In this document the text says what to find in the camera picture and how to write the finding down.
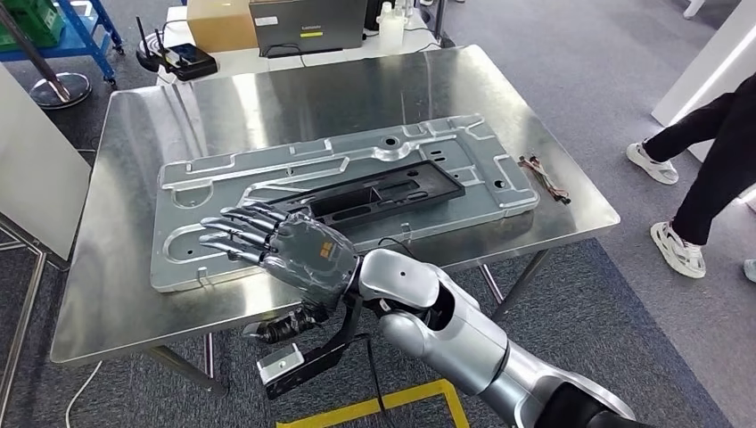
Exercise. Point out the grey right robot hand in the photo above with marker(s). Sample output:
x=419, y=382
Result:
x=313, y=260

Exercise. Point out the black plastic plate bracket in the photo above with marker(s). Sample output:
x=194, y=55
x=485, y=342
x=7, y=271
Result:
x=446, y=188

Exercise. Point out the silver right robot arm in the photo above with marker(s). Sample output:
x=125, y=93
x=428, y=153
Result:
x=449, y=342

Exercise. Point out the stainless steel workbench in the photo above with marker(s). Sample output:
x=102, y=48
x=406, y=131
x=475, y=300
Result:
x=236, y=106

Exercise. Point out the stamped sheet metal panel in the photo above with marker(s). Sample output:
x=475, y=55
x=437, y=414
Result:
x=195, y=266

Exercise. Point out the white desk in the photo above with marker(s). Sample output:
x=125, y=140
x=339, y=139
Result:
x=236, y=60

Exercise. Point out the black router with antennas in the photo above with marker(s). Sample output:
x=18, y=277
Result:
x=192, y=62

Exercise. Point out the grey laptop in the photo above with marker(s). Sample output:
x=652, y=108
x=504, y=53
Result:
x=307, y=23

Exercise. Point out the white plastic bottle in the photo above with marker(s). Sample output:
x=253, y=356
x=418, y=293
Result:
x=391, y=32

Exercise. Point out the brown cardboard box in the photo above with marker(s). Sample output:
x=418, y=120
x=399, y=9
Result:
x=221, y=26

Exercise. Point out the dark barrier stanchion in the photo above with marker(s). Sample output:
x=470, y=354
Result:
x=440, y=23

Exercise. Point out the white flat panel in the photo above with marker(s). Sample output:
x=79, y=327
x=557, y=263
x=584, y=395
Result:
x=35, y=165

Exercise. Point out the chrome barrier stanchion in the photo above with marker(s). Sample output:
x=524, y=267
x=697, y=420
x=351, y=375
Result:
x=59, y=91

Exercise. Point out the blue metal cart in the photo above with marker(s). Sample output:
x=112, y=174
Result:
x=82, y=44

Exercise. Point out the green plastic bin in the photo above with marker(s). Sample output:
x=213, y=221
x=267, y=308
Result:
x=29, y=20

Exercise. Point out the person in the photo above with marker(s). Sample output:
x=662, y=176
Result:
x=720, y=171
x=751, y=270

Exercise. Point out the white lit booth panel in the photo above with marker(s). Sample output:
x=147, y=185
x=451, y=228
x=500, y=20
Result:
x=697, y=77

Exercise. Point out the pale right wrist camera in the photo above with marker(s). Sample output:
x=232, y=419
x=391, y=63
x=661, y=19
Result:
x=280, y=363

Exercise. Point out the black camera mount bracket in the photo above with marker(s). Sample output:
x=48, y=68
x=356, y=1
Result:
x=307, y=373

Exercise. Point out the chrome tube frame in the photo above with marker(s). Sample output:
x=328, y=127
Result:
x=22, y=331

